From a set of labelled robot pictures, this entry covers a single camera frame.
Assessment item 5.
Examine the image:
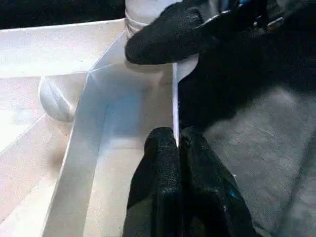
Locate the white plastic table top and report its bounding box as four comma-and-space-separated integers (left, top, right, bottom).
0, 17, 201, 237

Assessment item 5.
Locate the white plastic table leg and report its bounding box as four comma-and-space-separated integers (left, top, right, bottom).
124, 0, 184, 35

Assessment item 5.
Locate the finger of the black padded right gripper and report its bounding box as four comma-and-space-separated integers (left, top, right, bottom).
124, 1, 223, 66

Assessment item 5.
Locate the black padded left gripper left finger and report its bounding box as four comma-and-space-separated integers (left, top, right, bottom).
124, 126, 184, 237

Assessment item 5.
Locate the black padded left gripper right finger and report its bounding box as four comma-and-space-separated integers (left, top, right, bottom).
179, 126, 259, 237

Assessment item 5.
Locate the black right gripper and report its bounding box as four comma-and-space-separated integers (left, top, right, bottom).
201, 0, 285, 34

